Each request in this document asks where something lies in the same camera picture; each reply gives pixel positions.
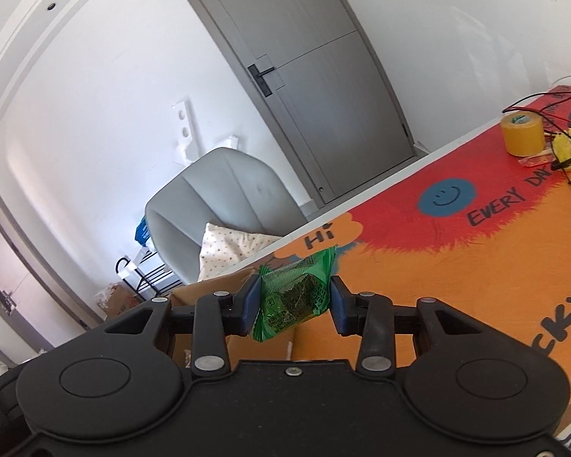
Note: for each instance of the white dotted pillow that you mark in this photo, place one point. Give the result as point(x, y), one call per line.
point(228, 247)

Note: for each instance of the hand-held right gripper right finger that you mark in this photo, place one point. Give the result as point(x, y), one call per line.
point(340, 307)

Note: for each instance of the small brown patterned carton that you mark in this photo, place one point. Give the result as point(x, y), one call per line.
point(119, 302)

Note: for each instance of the colourful printed tablecloth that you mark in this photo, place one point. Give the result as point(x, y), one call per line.
point(457, 271)

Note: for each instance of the grey door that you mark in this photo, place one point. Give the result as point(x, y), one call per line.
point(314, 81)

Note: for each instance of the small white foam piece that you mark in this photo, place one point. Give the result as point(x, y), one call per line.
point(226, 145)

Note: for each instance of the brown cardboard box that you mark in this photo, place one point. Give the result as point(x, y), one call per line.
point(247, 350)

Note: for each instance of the yellow crumpled wrapper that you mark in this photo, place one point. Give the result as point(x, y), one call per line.
point(568, 147)

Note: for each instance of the black shoe rack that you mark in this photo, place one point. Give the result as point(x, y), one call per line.
point(145, 278)

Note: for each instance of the red clear wrapper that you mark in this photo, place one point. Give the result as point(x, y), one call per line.
point(535, 158)

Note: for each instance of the white foam board with holes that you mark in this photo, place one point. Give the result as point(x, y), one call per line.
point(184, 128)

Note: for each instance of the grey upholstered chair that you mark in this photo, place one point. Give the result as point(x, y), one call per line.
point(228, 185)

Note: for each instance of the dark green snack packet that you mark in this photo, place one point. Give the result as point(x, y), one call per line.
point(295, 295)

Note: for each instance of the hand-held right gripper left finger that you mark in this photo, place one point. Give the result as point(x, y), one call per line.
point(251, 302)

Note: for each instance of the yellow tape roll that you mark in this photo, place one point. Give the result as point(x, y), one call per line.
point(522, 135)

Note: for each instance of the blue plastic bag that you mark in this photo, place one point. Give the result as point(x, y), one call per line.
point(142, 231)

